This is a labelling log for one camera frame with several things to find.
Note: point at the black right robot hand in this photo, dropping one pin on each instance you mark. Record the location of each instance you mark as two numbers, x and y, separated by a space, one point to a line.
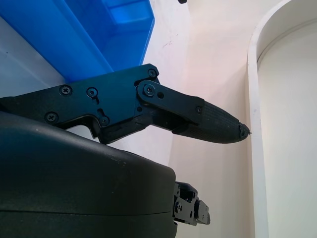
62 178

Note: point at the blue plastic tray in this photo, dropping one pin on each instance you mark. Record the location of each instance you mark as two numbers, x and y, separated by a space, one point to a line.
86 37

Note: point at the small black object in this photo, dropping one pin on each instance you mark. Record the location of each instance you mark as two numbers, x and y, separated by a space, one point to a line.
182 1

